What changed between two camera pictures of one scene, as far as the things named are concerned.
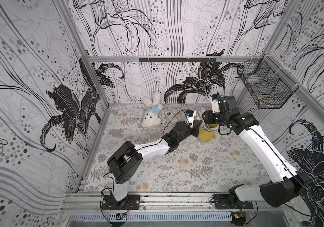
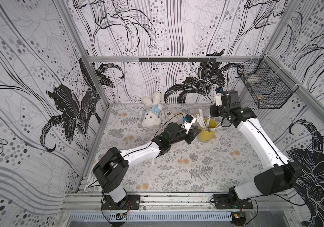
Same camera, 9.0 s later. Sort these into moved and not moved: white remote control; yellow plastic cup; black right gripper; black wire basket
Moved: black right gripper
Not moved: black wire basket; yellow plastic cup; white remote control
